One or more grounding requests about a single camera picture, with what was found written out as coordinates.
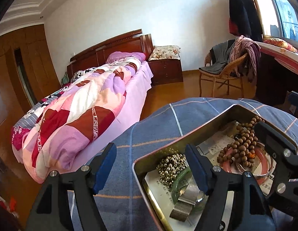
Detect purple pillow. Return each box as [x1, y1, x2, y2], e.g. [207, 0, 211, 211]
[106, 51, 146, 64]

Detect pink patchwork quilt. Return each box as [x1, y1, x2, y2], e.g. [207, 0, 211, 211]
[12, 57, 142, 184]

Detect silver mesh watch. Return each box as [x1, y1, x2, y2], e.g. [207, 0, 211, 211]
[169, 176, 204, 222]

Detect pink bangle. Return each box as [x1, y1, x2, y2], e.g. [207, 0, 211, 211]
[221, 146, 276, 185]

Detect window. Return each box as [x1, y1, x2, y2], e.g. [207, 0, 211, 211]
[254, 0, 298, 47]

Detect bed with wooden headboard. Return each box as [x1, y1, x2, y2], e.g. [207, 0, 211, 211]
[12, 30, 153, 183]

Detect wooden wardrobe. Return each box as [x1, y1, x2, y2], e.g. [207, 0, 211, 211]
[0, 24, 60, 152]

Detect floral pillow on desk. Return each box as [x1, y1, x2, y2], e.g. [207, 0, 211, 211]
[264, 38, 298, 53]

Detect blue plaid tablecloth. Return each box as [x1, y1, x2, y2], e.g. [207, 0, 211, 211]
[94, 98, 298, 230]

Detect white pearl necklace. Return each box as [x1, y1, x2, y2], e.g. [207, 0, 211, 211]
[156, 153, 188, 189]

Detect wicker chair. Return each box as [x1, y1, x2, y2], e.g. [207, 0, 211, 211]
[199, 53, 248, 97]

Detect green jade bangle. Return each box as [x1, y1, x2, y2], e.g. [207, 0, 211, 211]
[171, 167, 206, 214]

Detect brown wooden bead bracelet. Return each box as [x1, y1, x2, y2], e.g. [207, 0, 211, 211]
[216, 115, 266, 169]

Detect dark wooden desk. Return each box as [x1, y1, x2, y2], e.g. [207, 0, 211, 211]
[254, 41, 298, 123]

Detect floral cushion on nightstand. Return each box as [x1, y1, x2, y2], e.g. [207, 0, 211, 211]
[148, 45, 180, 60]

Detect hanging dark coats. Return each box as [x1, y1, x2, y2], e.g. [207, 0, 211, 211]
[229, 0, 263, 42]

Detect wooden nightstand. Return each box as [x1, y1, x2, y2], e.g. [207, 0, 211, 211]
[148, 59, 183, 85]

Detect clothes on chair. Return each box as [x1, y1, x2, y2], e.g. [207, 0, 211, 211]
[200, 35, 261, 83]

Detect pink metal tin box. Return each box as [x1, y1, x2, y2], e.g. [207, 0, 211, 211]
[132, 104, 298, 231]

